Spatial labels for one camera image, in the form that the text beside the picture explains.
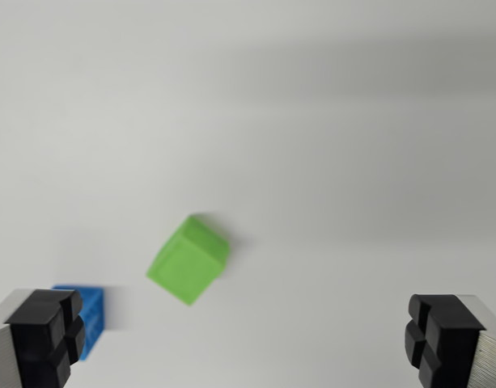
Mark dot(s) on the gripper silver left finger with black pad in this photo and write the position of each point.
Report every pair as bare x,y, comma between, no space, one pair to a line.
33,339

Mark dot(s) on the blue cube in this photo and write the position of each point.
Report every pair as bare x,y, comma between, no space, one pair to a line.
92,319

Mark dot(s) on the green cube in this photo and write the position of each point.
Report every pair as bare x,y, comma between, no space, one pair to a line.
189,260

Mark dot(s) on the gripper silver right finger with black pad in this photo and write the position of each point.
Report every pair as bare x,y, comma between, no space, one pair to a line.
454,343

